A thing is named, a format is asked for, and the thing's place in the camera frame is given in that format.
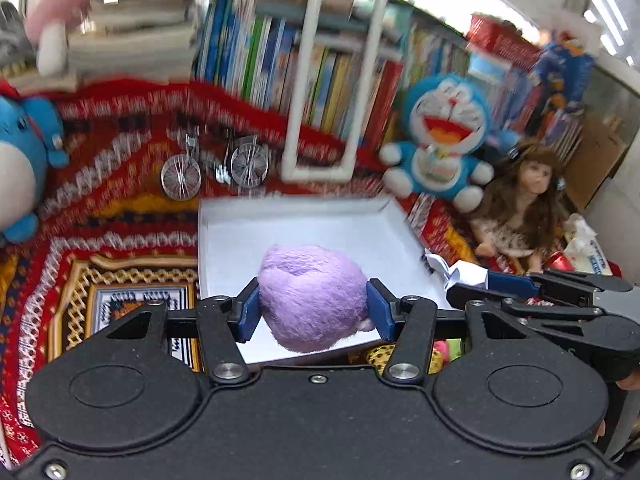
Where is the brown haired doll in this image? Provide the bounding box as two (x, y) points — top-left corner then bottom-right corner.
(470, 140), (562, 273)

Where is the red plastic basket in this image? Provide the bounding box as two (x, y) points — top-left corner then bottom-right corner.
(466, 13), (541, 70)

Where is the Doraemon plush toy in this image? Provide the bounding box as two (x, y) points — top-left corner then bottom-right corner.
(378, 74), (495, 214)

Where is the row of books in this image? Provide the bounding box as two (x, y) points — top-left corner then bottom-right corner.
(193, 0), (573, 151)

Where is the green scrunchie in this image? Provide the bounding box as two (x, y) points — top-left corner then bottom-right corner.
(446, 338), (463, 362)

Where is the red patterned blanket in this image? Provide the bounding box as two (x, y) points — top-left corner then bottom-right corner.
(0, 77), (507, 466)

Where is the pink scrunchie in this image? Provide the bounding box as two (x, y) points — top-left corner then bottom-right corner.
(433, 340), (450, 362)

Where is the white pvc pipe frame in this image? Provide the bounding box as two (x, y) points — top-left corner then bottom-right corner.
(280, 0), (387, 183)

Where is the white paper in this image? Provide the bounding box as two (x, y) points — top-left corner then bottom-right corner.
(423, 249), (488, 292)

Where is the white tissue pack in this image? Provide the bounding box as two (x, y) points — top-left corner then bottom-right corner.
(563, 214), (612, 275)

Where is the pink plush toy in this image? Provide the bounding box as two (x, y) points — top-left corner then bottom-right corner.
(24, 0), (90, 77)

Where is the stack of books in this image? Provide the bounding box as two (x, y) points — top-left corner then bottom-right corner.
(1, 0), (198, 88)

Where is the blue round plush toy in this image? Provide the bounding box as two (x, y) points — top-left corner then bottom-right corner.
(0, 81), (70, 244)

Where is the purple plush toy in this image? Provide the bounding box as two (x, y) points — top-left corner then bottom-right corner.
(258, 245), (374, 353)

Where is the miniature metal bicycle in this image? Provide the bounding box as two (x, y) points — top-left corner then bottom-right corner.
(160, 127), (271, 202)

